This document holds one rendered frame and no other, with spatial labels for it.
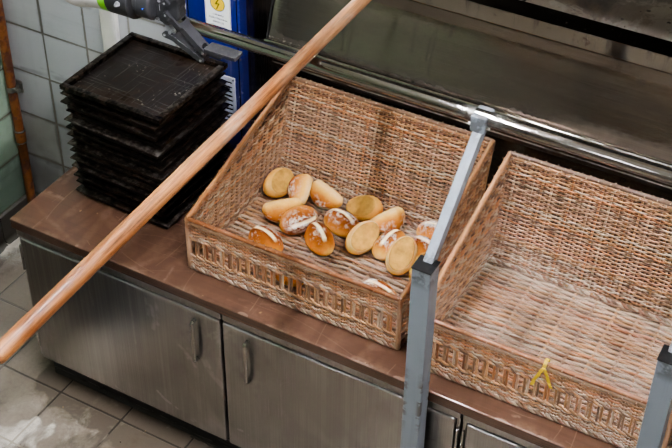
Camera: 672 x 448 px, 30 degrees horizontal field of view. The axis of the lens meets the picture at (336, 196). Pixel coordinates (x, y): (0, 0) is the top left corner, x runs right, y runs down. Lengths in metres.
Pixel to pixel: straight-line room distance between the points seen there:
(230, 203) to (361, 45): 0.49
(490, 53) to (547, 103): 0.17
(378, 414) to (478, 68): 0.80
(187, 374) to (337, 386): 0.45
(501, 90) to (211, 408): 1.05
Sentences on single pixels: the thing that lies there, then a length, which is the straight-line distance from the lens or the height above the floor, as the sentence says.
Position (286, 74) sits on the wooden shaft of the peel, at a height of 1.20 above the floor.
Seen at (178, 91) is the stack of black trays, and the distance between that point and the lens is 2.96.
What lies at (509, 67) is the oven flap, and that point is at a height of 1.04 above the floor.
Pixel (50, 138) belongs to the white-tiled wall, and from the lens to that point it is 3.81.
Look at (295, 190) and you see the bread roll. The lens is 3.05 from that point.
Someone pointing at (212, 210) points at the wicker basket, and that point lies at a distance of 2.93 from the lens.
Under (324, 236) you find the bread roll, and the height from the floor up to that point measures 0.64.
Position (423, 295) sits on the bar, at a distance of 2.41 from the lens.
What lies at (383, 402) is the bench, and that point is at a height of 0.48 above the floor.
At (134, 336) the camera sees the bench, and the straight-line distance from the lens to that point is 3.13.
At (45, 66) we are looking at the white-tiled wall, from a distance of 3.65.
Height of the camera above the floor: 2.54
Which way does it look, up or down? 39 degrees down
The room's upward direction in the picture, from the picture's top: 1 degrees clockwise
